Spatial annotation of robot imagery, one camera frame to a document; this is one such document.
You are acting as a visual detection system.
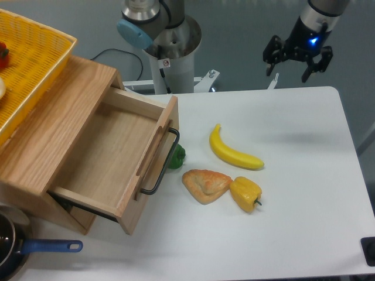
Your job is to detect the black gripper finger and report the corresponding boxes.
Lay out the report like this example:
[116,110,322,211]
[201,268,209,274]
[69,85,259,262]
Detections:
[262,35,285,76]
[301,46,333,83]

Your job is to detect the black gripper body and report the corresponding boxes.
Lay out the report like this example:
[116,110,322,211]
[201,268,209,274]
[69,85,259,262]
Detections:
[282,14,337,62]

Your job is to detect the yellow toy banana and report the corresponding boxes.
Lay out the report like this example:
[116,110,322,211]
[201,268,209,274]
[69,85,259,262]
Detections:
[209,124,264,170]

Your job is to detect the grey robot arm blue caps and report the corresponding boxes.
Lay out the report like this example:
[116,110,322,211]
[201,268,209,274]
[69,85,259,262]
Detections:
[117,1,348,82]

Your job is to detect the yellow toy bell pepper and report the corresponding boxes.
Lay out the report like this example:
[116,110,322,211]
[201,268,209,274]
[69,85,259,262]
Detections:
[230,176,263,213]

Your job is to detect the green toy bell pepper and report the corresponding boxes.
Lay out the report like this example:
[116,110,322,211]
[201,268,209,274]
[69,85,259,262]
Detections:
[168,144,186,170]

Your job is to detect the toy croissant bread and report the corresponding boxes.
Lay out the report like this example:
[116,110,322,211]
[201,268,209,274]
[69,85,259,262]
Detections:
[182,169,233,205]

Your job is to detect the black corner device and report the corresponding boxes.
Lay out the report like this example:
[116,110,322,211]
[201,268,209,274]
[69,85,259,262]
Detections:
[360,237,375,267]

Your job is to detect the yellow plastic basket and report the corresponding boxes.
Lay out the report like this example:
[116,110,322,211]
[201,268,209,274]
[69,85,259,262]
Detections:
[1,9,77,143]

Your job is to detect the wooden drawer cabinet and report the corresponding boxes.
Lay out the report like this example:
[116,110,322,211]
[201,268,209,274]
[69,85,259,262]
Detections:
[1,56,124,234]

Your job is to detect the red toy pepper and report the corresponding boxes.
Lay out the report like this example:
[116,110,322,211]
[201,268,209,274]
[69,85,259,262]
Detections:
[0,42,10,69]

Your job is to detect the white toy vegetable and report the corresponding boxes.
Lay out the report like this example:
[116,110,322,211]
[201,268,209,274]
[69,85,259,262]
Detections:
[0,78,6,98]

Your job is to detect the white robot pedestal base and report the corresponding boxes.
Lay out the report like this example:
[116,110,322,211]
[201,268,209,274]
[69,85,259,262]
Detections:
[117,15,220,94]

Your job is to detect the black cable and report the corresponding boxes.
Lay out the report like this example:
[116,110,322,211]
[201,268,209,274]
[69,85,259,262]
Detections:
[90,48,144,81]

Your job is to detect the open wooden drawer black handle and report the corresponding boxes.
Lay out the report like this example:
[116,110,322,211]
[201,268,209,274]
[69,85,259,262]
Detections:
[48,88,179,234]

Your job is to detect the blue handled saucepan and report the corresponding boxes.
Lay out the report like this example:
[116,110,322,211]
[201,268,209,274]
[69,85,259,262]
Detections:
[1,213,83,280]

